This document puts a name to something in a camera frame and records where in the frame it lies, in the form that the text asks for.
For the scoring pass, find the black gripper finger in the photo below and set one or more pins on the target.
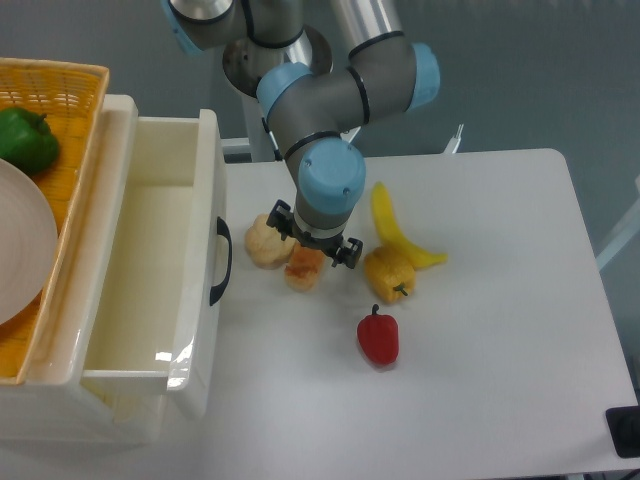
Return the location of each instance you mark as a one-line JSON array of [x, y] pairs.
[[345, 252], [281, 219]]

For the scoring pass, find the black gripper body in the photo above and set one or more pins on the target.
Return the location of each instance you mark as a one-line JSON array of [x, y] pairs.
[[328, 241]]

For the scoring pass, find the pale pink plate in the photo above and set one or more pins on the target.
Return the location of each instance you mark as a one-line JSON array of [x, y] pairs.
[[29, 239]]

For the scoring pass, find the square toasted bread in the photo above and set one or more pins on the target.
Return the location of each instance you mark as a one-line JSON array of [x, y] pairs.
[[304, 267]]

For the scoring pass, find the black device at corner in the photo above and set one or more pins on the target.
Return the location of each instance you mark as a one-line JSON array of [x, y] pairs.
[[623, 424]]

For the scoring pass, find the red bell pepper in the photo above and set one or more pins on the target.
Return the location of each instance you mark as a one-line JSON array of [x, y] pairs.
[[378, 337]]

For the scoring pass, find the black drawer handle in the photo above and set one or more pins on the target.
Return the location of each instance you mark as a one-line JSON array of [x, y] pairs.
[[217, 290]]

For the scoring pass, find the yellow bell pepper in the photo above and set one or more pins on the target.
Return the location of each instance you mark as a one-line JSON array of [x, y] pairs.
[[390, 274]]

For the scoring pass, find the white table frame bracket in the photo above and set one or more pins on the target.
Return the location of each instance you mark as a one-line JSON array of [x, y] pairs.
[[455, 141]]

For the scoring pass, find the round pale bread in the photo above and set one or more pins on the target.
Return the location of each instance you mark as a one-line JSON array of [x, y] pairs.
[[265, 246]]

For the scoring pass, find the orange woven basket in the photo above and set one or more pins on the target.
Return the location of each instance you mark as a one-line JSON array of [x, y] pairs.
[[72, 96]]

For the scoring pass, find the green bell pepper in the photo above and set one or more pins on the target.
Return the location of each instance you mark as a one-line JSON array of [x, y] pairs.
[[27, 141]]

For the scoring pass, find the white plastic drawer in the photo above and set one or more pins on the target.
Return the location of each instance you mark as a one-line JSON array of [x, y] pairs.
[[155, 330]]

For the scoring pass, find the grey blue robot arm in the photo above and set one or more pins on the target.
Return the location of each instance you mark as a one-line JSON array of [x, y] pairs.
[[306, 113]]

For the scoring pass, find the yellow banana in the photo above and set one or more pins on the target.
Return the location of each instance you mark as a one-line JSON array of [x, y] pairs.
[[390, 233]]

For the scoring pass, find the white drawer cabinet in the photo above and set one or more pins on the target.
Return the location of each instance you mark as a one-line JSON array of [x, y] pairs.
[[55, 403]]

